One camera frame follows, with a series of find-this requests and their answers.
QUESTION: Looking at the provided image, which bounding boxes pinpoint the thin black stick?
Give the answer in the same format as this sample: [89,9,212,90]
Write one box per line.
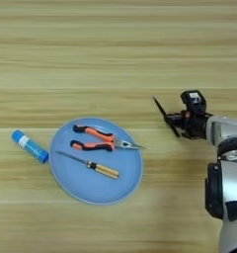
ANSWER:
[152,96,182,138]

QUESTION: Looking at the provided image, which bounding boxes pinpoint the round blue plate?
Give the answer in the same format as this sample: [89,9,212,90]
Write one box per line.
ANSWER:
[48,117,144,206]

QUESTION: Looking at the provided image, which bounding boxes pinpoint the black box with white label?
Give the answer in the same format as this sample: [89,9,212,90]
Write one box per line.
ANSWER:
[180,90,207,115]

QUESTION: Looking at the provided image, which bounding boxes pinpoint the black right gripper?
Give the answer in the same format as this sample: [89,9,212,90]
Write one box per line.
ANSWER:
[165,112,213,140]

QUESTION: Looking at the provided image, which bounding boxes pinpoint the blue glue stick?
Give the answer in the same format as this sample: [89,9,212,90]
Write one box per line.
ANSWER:
[11,128,49,164]

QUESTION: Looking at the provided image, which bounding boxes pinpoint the yellow handled screwdriver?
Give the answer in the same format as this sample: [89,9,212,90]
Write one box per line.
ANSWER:
[54,149,120,181]

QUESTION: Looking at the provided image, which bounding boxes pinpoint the orange and black pliers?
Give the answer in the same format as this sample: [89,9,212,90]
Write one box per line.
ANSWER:
[69,124,146,152]

